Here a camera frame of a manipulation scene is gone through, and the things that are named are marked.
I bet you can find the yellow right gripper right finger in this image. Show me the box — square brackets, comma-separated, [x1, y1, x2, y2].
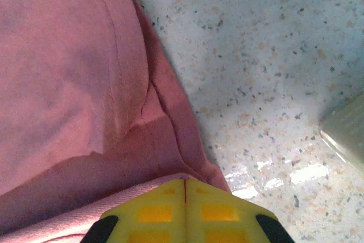
[184, 179, 295, 243]

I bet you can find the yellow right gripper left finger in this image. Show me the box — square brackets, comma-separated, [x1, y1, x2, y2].
[80, 179, 187, 243]

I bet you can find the pink t-shirt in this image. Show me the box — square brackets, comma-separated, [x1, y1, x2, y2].
[0, 0, 231, 243]

